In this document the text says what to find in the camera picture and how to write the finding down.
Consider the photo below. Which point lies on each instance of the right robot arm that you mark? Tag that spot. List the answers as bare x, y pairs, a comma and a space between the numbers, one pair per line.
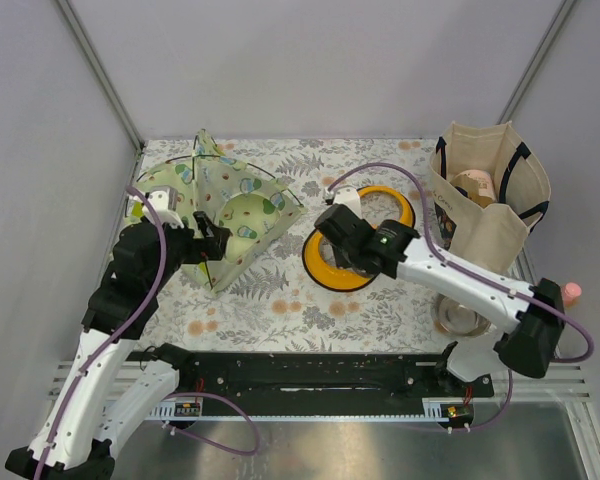
528, 319

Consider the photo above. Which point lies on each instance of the beige canvas tote bag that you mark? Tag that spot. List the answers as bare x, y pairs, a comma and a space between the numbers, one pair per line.
490, 237

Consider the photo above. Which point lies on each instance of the white slotted cable duct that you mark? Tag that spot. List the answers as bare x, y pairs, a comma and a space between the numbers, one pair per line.
176, 410

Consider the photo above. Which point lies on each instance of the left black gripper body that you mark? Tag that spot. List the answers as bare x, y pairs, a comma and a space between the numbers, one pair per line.
204, 249

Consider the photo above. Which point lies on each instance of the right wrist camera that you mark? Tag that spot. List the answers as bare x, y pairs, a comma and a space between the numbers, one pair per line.
346, 195

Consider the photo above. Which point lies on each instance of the pink cap plastic bottle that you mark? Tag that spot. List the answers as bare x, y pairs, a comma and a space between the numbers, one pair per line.
571, 293

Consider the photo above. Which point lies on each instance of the yellow double bowl stand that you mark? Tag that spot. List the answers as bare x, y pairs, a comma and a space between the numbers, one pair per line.
322, 269

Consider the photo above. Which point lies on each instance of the floral table mat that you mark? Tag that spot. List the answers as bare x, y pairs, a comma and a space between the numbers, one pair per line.
274, 305

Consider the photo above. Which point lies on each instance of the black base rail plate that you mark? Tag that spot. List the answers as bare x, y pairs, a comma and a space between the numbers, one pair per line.
311, 385

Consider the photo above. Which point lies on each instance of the green avocado pet tent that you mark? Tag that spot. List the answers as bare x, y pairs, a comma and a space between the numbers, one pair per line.
206, 180

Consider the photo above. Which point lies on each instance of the avocado print cushion mat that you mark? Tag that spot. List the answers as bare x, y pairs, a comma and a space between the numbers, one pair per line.
249, 217

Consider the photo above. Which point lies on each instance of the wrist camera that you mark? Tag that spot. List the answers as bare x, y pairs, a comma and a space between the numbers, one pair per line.
160, 207
346, 195

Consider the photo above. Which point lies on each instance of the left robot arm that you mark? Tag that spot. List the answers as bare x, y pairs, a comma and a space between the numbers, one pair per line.
83, 436

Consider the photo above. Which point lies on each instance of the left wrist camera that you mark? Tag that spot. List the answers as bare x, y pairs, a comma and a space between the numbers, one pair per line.
160, 207

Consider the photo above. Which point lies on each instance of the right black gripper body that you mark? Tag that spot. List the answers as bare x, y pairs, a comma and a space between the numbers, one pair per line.
346, 260

